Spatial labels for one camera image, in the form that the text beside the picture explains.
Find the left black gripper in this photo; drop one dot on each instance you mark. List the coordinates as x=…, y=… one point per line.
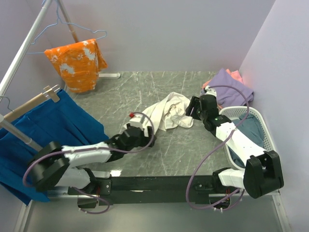
x=146, y=140

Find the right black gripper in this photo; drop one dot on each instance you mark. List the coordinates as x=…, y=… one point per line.
x=194, y=103

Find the white Coca-Cola t-shirt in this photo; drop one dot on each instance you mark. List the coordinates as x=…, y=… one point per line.
x=168, y=113

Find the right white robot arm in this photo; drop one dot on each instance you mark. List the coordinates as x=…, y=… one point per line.
x=262, y=173

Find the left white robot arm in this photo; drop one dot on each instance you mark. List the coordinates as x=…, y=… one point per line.
x=57, y=166

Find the folded purple t-shirt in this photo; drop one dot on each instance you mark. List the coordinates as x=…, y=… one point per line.
x=227, y=97

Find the white laundry basket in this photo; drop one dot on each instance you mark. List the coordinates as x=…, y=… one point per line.
x=236, y=140

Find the folded pink t-shirt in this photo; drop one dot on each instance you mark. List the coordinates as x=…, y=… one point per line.
x=224, y=77

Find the blue-grey garment in basket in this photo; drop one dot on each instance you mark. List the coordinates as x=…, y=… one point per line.
x=251, y=128

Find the blue hanging garment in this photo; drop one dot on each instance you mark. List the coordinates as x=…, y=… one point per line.
x=63, y=121

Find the orange white tie-dye garment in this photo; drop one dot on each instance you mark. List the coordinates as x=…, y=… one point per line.
x=78, y=64

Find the wooden clip hanger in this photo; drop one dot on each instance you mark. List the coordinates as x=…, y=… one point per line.
x=50, y=93

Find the metal clothes rack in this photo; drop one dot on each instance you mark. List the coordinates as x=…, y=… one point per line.
x=29, y=40

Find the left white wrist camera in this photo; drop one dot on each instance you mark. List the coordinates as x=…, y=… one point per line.
x=136, y=120

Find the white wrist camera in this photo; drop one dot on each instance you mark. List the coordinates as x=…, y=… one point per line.
x=136, y=120
x=210, y=91

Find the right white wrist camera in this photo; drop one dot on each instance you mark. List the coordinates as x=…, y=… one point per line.
x=210, y=91

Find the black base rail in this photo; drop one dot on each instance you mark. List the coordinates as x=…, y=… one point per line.
x=158, y=189

